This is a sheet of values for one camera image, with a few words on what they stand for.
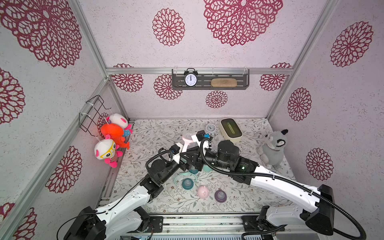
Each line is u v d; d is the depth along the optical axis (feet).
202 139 1.65
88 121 2.49
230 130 3.49
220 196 2.68
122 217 1.55
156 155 1.67
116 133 2.96
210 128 3.61
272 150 2.88
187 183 2.80
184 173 2.93
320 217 1.24
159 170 1.82
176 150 1.92
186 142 2.01
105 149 2.61
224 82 2.95
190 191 2.80
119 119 3.08
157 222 2.45
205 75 3.12
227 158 1.66
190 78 2.94
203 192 2.61
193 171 2.90
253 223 2.38
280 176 1.50
